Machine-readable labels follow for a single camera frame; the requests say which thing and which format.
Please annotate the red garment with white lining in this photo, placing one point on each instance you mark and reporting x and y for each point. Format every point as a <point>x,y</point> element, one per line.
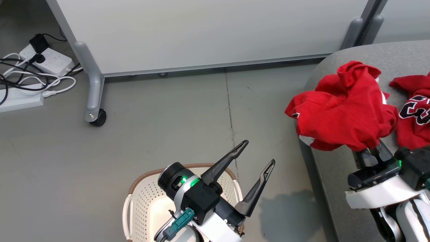
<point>342,114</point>

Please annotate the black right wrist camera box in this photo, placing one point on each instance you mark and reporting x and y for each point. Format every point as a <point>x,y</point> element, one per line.
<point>415,168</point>

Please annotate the narrow white partition panel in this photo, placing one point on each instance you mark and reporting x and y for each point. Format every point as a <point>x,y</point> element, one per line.
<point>403,18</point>

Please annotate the wide white partition panel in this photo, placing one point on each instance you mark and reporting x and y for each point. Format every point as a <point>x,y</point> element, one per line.
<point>208,30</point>

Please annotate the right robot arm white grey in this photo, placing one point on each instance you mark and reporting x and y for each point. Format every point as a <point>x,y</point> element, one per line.
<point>404,222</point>

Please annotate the short grey partition foot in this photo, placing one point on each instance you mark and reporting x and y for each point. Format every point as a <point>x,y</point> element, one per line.
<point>352,33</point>
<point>372,30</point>

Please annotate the plain white power strip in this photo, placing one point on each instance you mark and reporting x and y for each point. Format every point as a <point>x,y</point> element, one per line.
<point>20,99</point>

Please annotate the white laundry basket brown rim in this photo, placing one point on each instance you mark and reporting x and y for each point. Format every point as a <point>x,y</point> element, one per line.
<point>147,208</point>

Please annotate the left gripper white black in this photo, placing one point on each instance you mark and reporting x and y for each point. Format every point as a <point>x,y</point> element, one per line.
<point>218,232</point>

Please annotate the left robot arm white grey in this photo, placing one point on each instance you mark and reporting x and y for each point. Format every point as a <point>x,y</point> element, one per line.
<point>191,237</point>

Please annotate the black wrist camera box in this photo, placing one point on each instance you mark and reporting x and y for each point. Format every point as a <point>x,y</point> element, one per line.
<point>415,168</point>
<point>201,201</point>

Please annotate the black plug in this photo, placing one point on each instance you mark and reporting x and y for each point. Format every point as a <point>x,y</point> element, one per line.
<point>37,58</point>

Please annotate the white power strip with buttons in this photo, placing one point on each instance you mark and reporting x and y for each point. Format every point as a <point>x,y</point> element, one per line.
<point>55,62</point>

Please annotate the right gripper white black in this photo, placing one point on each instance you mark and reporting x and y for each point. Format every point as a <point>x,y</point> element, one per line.
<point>379,193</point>

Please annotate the red jersey with number print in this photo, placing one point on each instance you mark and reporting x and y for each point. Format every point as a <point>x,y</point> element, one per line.
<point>411,134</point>

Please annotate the black power adapter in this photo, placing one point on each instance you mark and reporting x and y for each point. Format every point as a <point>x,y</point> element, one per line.
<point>39,43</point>

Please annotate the black caster wheel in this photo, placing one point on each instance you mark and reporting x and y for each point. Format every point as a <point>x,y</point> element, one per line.
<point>100,119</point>

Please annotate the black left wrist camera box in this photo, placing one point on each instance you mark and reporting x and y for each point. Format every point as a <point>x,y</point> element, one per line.
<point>201,201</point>

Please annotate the grey partition leg with caster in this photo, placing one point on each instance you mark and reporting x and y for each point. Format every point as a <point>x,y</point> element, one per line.
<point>94,87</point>

